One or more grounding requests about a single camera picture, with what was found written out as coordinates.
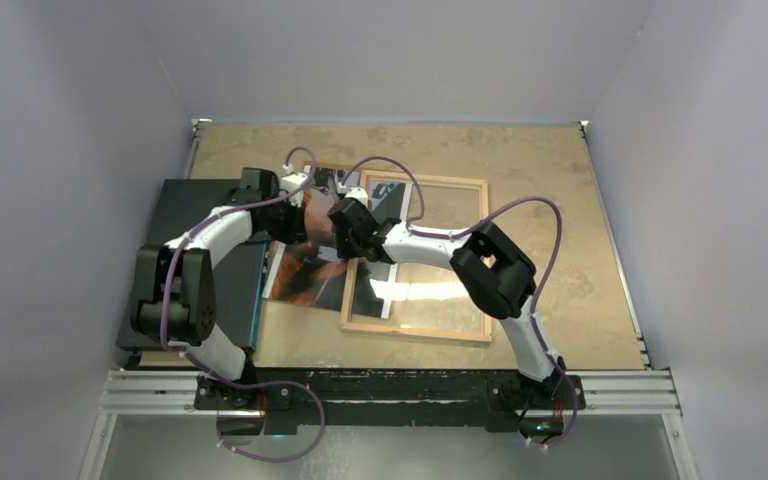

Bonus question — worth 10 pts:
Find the colour photo print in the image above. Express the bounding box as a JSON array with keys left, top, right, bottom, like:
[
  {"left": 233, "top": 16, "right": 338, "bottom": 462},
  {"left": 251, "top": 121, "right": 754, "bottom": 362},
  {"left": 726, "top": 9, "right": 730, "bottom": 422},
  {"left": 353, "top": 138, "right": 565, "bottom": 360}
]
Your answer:
[{"left": 263, "top": 167, "right": 413, "bottom": 319}]

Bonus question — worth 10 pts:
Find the clear acrylic sheet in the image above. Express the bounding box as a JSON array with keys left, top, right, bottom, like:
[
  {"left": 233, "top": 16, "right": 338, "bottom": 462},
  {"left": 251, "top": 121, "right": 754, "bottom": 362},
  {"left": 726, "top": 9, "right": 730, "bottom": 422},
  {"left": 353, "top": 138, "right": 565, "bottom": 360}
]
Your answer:
[{"left": 340, "top": 179, "right": 494, "bottom": 345}]

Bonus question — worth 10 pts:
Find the white wooden picture frame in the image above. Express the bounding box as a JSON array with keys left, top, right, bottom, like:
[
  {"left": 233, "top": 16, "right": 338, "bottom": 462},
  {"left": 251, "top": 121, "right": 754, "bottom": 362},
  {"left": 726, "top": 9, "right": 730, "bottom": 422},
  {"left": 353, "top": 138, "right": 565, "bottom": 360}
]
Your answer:
[{"left": 338, "top": 169, "right": 493, "bottom": 344}]

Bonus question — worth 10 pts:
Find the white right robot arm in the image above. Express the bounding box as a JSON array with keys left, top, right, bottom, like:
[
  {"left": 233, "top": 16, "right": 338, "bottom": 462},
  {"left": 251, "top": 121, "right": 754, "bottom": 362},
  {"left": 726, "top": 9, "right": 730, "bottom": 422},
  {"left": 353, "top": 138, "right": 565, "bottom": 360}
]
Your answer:
[{"left": 328, "top": 196, "right": 565, "bottom": 407}]

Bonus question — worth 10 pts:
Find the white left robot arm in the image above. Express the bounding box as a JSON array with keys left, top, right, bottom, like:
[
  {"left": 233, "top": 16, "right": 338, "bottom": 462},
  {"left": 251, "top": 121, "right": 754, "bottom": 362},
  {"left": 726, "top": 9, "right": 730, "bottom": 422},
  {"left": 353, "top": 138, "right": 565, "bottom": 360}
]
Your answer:
[{"left": 129, "top": 166, "right": 312, "bottom": 409}]

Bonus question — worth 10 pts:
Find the black foam pad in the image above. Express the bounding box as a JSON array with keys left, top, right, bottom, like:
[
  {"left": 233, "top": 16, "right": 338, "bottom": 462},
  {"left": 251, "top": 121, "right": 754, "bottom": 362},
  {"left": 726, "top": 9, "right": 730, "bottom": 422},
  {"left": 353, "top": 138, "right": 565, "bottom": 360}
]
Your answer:
[{"left": 115, "top": 178, "right": 273, "bottom": 352}]

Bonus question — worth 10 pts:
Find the brown backing board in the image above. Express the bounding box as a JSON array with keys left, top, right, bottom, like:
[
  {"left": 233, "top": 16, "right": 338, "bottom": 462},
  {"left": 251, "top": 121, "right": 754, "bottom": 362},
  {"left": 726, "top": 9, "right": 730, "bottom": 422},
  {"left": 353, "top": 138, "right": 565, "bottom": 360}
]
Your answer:
[{"left": 303, "top": 160, "right": 353, "bottom": 172}]

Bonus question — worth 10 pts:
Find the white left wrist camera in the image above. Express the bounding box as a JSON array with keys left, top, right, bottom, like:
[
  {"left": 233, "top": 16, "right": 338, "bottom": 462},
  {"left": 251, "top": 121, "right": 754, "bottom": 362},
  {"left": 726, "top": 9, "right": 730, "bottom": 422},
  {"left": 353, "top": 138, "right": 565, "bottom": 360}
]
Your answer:
[{"left": 279, "top": 172, "right": 311, "bottom": 209}]

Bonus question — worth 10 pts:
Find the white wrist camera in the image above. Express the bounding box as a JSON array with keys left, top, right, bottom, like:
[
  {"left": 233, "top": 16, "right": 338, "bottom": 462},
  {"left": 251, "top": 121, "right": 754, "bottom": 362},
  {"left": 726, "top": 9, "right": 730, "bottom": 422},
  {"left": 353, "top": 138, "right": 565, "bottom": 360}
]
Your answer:
[
  {"left": 279, "top": 172, "right": 311, "bottom": 209},
  {"left": 337, "top": 184, "right": 369, "bottom": 208}
]

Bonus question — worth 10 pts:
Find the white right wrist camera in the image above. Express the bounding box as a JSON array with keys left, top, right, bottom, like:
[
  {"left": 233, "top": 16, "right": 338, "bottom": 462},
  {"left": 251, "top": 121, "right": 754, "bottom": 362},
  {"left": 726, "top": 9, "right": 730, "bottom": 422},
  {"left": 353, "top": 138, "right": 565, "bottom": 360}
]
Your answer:
[{"left": 337, "top": 184, "right": 369, "bottom": 208}]

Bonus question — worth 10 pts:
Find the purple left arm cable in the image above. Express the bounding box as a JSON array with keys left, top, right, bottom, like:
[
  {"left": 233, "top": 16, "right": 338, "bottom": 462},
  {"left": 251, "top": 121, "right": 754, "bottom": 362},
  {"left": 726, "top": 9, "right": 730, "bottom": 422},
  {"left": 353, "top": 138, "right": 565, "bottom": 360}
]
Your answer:
[{"left": 158, "top": 146, "right": 327, "bottom": 464}]

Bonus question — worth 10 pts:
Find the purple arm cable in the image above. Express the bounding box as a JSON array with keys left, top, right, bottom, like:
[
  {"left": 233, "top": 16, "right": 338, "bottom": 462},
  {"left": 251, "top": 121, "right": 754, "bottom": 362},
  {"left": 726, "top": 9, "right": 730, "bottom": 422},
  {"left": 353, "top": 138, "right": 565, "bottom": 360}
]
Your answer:
[
  {"left": 337, "top": 155, "right": 581, "bottom": 452},
  {"left": 158, "top": 146, "right": 327, "bottom": 464}
]

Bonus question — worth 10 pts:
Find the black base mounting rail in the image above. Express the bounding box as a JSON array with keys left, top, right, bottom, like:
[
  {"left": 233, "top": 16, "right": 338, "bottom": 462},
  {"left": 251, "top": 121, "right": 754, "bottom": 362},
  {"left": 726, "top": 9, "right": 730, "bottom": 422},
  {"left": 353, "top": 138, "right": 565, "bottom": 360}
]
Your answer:
[{"left": 194, "top": 367, "right": 586, "bottom": 435}]

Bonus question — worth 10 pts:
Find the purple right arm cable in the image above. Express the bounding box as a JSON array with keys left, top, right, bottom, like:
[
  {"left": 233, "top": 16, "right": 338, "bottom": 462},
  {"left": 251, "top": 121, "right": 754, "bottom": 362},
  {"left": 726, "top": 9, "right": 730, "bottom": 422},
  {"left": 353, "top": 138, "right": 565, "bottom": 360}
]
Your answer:
[{"left": 337, "top": 155, "right": 581, "bottom": 452}]

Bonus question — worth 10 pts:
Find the aluminium extrusion rail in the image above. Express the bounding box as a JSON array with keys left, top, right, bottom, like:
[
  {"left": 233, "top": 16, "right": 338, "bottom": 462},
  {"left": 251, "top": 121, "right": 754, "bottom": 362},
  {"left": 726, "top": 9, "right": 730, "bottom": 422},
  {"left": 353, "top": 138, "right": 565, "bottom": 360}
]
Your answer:
[{"left": 99, "top": 370, "right": 681, "bottom": 415}]

